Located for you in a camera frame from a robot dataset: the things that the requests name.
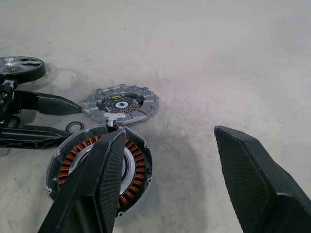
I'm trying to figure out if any small black ring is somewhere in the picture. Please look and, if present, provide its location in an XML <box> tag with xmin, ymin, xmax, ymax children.
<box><xmin>66</xmin><ymin>121</ymin><xmax>85</xmax><ymax>133</ymax></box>

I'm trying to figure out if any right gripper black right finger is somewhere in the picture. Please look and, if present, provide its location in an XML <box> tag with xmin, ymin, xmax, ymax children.
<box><xmin>214</xmin><ymin>125</ymin><xmax>311</xmax><ymax>233</ymax></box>

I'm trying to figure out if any white plastic hinge piece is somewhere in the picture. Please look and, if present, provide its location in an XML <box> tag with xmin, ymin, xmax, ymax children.
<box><xmin>104</xmin><ymin>112</ymin><xmax>127</xmax><ymax>127</ymax></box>

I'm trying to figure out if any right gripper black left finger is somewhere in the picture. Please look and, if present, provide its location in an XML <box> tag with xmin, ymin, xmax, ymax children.
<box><xmin>37</xmin><ymin>129</ymin><xmax>126</xmax><ymax>233</ymax></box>

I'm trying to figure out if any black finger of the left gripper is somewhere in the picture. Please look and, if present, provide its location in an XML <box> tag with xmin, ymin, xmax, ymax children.
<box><xmin>14</xmin><ymin>90</ymin><xmax>84</xmax><ymax>116</ymax></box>
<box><xmin>0</xmin><ymin>125</ymin><xmax>73</xmax><ymax>150</ymax></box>

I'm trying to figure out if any motor housing with copper coils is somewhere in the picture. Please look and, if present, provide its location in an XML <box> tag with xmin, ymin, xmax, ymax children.
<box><xmin>44</xmin><ymin>125</ymin><xmax>153</xmax><ymax>216</ymax></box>

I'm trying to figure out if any black silver spoked rotor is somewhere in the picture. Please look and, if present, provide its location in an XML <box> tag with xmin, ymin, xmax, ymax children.
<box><xmin>0</xmin><ymin>56</ymin><xmax>46</xmax><ymax>85</ymax></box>

